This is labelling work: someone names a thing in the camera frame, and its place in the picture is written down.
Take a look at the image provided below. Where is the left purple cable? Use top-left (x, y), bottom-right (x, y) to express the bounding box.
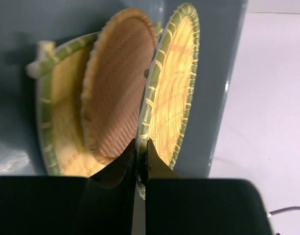
top-left (268, 206), bottom-right (300, 218)

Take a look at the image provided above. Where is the round green-rimmed bamboo tray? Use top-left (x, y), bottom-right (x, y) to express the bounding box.
top-left (136, 2), bottom-right (201, 200)

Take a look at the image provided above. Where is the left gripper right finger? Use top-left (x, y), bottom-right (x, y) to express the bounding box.
top-left (145, 140), bottom-right (273, 235)

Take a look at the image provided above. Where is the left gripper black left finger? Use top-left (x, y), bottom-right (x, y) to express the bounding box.
top-left (0, 141), bottom-right (136, 235)

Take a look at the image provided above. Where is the grey plastic bin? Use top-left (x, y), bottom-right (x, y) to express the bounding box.
top-left (0, 0), bottom-right (247, 178)

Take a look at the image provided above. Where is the square woven bamboo mat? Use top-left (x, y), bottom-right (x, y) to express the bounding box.
top-left (25, 21), bottom-right (163, 178)

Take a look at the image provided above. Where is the round orange woven basket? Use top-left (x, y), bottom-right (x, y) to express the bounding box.
top-left (81, 8), bottom-right (157, 165)

